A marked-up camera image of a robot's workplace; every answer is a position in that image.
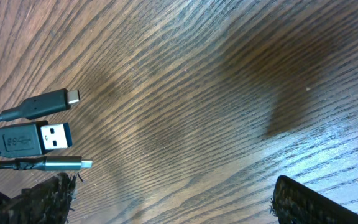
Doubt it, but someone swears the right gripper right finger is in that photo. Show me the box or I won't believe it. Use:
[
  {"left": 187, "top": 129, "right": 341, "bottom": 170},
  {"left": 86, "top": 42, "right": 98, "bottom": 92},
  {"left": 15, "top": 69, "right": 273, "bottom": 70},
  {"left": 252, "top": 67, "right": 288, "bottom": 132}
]
[{"left": 270, "top": 175, "right": 358, "bottom": 224}]

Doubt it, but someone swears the thin grey-tipped USB-C cable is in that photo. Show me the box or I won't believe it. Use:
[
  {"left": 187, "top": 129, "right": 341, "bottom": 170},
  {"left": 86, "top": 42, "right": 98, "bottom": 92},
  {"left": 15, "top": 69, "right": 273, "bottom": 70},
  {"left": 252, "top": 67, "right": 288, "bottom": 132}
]
[{"left": 0, "top": 156, "right": 94, "bottom": 172}]

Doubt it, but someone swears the black USB-C cable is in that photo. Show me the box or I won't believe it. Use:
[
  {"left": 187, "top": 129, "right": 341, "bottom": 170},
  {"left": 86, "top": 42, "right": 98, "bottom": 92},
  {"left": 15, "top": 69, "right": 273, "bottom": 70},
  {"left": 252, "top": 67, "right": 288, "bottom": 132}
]
[{"left": 0, "top": 88, "right": 81, "bottom": 130}]

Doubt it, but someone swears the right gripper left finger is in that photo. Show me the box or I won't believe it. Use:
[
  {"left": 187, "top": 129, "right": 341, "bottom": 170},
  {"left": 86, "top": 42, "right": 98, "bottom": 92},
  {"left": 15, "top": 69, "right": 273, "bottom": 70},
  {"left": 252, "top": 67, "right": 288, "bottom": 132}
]
[{"left": 0, "top": 172, "right": 77, "bottom": 224}]

